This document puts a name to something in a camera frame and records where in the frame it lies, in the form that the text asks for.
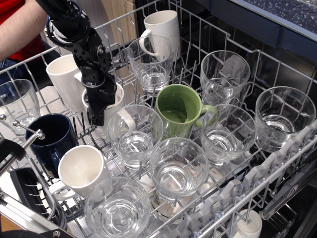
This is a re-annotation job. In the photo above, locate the clear glass front centre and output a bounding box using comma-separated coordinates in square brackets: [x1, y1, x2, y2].
[150, 137, 209, 200]

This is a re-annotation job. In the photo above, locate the person in red shirt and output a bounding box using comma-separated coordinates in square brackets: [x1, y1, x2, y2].
[0, 0, 49, 70]

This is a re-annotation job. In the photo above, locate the clear glass back right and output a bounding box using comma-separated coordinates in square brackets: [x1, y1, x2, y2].
[200, 50, 251, 106]

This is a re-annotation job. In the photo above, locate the metal wire dishwasher rack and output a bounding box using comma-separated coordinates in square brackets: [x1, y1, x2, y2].
[0, 0, 317, 238]

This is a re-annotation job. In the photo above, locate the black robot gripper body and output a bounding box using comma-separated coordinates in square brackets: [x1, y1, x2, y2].
[73, 28, 116, 107]

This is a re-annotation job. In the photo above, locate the white ceramic mug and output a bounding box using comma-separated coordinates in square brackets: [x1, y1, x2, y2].
[95, 83, 136, 143]

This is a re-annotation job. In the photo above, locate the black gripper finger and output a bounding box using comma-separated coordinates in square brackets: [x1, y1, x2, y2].
[87, 103, 110, 126]

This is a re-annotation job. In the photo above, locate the clear glass centre right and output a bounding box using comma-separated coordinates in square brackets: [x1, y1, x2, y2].
[200, 104, 256, 166]

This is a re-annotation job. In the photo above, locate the white mug lying underneath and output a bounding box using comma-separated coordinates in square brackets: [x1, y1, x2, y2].
[152, 191, 182, 221]

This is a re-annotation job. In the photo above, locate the clear glass far right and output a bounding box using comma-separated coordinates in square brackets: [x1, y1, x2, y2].
[255, 86, 317, 153]

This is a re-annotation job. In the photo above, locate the clear glass front left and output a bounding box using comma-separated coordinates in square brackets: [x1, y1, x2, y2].
[84, 177, 151, 238]

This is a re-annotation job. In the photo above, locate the dark blue mug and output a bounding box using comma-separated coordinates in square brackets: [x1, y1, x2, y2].
[29, 114, 79, 178]

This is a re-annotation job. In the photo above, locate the clear glass back centre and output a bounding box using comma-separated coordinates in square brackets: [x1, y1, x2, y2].
[127, 36, 174, 96]

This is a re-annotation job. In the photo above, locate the grey plastic tine holder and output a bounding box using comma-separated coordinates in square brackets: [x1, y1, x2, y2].
[174, 122, 317, 237]

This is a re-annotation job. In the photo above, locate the green ceramic mug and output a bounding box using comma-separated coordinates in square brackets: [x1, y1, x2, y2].
[155, 84, 217, 140]

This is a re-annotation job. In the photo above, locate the white mug back left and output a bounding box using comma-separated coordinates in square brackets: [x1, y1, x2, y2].
[46, 54, 85, 113]

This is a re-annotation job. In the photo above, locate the black ribbed plastic part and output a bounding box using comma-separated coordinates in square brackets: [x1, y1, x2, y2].
[9, 168, 48, 218]

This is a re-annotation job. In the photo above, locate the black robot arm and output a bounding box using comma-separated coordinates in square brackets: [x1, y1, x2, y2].
[38, 0, 117, 126]

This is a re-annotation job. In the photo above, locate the clear glass far left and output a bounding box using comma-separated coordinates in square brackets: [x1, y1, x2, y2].
[0, 79, 41, 138]

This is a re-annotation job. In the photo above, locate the white mug front left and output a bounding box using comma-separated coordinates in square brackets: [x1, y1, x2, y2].
[49, 145, 110, 201]

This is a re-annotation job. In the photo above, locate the black clamp with metal screw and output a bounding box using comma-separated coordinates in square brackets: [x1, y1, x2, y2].
[0, 120, 45, 175]

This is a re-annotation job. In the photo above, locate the clear glass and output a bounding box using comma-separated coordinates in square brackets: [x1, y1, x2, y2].
[255, 86, 317, 153]
[127, 36, 174, 96]
[150, 137, 209, 200]
[107, 105, 163, 169]
[200, 50, 251, 106]
[0, 79, 41, 138]
[200, 104, 256, 166]
[84, 177, 151, 238]

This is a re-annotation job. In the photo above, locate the white mug top back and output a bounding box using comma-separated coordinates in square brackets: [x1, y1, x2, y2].
[141, 10, 181, 61]

